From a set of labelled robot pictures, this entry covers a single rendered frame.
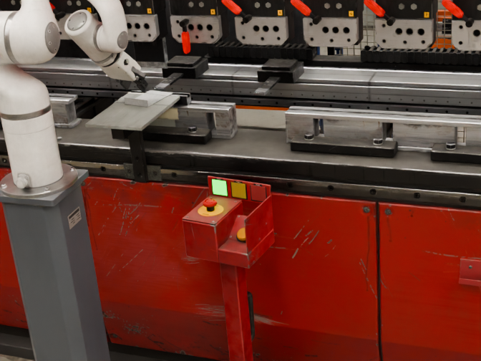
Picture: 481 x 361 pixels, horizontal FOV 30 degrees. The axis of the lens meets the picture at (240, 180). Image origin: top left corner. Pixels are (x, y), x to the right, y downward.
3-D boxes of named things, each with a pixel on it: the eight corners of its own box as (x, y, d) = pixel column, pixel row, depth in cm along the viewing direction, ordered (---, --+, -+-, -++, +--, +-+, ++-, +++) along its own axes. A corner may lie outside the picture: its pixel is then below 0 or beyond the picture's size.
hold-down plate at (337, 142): (290, 150, 258) (289, 141, 257) (295, 143, 263) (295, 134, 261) (394, 158, 247) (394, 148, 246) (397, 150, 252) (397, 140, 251)
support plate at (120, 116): (85, 127, 256) (84, 124, 256) (127, 96, 278) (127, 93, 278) (141, 130, 250) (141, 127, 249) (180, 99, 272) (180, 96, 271)
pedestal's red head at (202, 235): (185, 256, 250) (179, 198, 243) (214, 230, 263) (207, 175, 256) (249, 268, 241) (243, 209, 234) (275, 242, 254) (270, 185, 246)
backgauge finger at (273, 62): (240, 98, 270) (239, 82, 268) (268, 71, 292) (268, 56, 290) (278, 99, 266) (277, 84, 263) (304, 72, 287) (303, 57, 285)
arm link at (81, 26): (122, 37, 248) (96, 34, 252) (97, 8, 237) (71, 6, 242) (110, 63, 245) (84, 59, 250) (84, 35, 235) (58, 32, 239)
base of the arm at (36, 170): (53, 201, 209) (39, 127, 202) (-16, 195, 216) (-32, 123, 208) (91, 168, 225) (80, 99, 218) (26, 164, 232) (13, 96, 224)
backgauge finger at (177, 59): (142, 93, 282) (139, 77, 279) (176, 67, 303) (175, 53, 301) (177, 94, 277) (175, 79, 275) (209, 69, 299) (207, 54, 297)
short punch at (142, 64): (136, 68, 274) (132, 38, 270) (139, 66, 275) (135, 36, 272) (166, 69, 270) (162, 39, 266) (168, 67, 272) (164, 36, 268)
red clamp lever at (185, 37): (182, 54, 258) (178, 21, 253) (187, 50, 261) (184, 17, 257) (187, 54, 257) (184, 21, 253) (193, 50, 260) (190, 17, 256)
